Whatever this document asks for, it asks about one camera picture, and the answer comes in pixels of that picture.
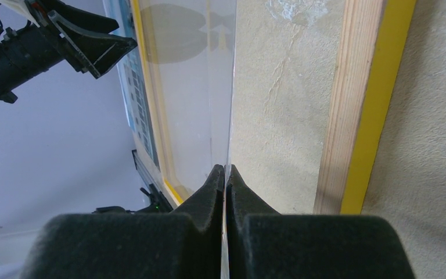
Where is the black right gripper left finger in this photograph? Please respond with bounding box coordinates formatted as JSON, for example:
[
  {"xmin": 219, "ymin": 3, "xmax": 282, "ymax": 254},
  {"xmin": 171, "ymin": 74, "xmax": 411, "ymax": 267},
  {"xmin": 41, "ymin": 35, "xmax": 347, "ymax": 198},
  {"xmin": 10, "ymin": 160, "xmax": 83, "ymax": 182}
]
[{"xmin": 20, "ymin": 164, "xmax": 224, "ymax": 279}]

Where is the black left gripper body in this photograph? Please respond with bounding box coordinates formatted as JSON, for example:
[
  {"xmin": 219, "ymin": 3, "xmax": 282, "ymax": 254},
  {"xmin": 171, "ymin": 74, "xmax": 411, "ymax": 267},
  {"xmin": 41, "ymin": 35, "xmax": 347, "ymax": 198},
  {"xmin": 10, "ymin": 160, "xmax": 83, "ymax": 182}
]
[{"xmin": 0, "ymin": 21, "xmax": 65, "ymax": 103}]

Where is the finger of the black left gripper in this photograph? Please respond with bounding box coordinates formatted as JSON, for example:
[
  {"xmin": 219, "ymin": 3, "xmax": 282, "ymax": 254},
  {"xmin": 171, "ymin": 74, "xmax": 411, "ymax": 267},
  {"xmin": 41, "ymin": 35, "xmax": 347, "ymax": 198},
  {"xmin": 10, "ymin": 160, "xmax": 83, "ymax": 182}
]
[
  {"xmin": 39, "ymin": 0, "xmax": 119, "ymax": 34},
  {"xmin": 48, "ymin": 10, "xmax": 137, "ymax": 79}
]

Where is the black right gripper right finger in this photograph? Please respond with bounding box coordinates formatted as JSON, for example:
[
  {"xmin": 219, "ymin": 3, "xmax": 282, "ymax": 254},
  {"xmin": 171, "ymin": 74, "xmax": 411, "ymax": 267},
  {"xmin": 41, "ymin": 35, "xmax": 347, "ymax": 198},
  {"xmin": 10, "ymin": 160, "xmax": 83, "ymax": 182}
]
[{"xmin": 226, "ymin": 166, "xmax": 415, "ymax": 278}]

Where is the clear acrylic sheet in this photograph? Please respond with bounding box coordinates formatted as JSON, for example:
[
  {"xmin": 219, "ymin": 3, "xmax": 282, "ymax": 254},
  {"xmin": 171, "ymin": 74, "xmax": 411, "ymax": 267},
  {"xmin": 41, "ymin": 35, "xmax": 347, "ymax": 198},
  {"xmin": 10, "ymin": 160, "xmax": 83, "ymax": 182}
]
[{"xmin": 133, "ymin": 1, "xmax": 237, "ymax": 278}]

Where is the yellow wooden picture frame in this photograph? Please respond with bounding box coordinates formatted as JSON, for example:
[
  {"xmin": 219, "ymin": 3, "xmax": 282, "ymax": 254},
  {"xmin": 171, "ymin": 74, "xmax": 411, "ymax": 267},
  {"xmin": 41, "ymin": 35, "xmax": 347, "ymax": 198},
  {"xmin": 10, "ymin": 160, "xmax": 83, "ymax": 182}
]
[{"xmin": 130, "ymin": 0, "xmax": 418, "ymax": 215}]

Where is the building photo print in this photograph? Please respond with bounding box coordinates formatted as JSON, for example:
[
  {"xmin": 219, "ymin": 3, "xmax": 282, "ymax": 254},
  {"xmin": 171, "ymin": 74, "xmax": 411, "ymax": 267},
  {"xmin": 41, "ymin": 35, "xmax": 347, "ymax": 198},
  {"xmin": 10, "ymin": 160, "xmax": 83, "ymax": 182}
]
[{"xmin": 103, "ymin": 0, "xmax": 160, "ymax": 168}]

